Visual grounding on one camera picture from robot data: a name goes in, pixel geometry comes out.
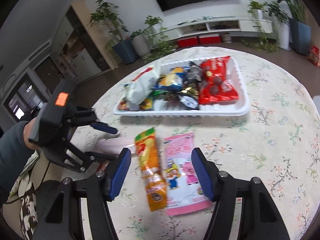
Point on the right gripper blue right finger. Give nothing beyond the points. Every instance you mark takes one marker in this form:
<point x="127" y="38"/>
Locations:
<point x="206" y="172"/>

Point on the white red snack bag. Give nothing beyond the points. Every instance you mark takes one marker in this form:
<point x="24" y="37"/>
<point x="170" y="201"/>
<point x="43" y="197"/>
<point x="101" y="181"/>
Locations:
<point x="141" y="86"/>

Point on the pink clear zip bag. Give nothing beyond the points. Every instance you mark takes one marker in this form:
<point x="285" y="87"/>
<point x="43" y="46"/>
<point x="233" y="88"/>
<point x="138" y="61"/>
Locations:
<point x="114" y="146"/>

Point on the red storage box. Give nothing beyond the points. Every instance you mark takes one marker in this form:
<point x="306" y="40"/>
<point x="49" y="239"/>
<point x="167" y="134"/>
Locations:
<point x="187" y="42"/>
<point x="210" y="39"/>

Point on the grey left sleeve forearm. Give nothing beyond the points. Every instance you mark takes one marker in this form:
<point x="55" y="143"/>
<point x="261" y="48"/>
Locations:
<point x="14" y="156"/>

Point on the person's left hand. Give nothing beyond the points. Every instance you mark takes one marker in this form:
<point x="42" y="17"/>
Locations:
<point x="26" y="134"/>

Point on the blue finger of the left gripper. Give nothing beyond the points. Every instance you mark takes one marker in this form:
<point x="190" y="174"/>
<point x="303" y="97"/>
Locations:
<point x="101" y="126"/>
<point x="100" y="157"/>

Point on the small grey pot under cabinet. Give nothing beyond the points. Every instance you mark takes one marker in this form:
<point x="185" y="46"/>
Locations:
<point x="226" y="37"/>

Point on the black silver snack pack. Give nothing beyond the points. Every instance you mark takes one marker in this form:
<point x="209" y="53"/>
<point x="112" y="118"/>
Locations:
<point x="194" y="76"/>

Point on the plant in white tall pot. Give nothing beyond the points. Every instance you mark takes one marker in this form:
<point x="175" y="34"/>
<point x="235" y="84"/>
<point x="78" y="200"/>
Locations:
<point x="281" y="25"/>

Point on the pink cartoon lollipop bag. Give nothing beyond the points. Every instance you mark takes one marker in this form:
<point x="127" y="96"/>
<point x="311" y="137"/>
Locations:
<point x="184" y="193"/>

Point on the red storage box left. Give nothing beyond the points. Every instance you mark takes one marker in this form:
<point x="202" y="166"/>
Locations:
<point x="187" y="42"/>

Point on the red storage box right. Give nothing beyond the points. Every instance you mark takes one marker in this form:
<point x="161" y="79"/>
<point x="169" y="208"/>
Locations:
<point x="210" y="39"/>

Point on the white plastic tray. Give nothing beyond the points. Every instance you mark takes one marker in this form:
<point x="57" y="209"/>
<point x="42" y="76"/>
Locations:
<point x="235" y="108"/>

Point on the red bag on floor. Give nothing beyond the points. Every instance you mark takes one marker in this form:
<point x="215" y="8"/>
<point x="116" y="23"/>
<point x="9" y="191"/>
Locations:
<point x="314" y="56"/>

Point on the tall plant dark blue pot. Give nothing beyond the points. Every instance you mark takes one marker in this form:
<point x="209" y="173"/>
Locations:
<point x="300" y="31"/>

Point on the plant in ribbed white pot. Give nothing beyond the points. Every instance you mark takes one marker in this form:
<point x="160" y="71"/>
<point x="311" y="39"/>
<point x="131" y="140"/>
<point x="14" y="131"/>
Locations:
<point x="140" y="43"/>

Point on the red Mylikes chocolate bag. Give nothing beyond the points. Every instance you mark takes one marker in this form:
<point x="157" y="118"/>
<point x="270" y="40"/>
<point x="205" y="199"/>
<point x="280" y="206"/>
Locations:
<point x="215" y="87"/>

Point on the white tv cabinet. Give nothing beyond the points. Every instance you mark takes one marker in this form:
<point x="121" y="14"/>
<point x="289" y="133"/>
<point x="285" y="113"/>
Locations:
<point x="243" y="26"/>

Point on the left plant dark blue pot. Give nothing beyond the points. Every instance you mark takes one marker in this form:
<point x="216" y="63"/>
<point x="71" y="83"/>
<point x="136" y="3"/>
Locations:
<point x="106" y="15"/>

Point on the green nut mix bag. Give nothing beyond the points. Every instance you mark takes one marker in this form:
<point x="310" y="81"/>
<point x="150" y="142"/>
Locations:
<point x="159" y="100"/>

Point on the blue squirrel chips bag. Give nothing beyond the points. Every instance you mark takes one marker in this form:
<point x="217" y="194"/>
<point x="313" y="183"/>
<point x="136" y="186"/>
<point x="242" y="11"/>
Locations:
<point x="173" y="81"/>

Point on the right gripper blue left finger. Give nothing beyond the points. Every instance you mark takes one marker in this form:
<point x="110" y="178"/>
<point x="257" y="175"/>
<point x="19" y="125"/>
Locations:
<point x="116" y="172"/>

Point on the orange yellow snack bag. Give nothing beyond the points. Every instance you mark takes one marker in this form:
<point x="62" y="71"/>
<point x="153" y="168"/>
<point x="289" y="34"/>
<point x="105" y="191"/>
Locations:
<point x="154" y="183"/>

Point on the gold wafer snack pack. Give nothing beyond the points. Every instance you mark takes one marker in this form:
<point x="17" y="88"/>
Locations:
<point x="191" y="89"/>

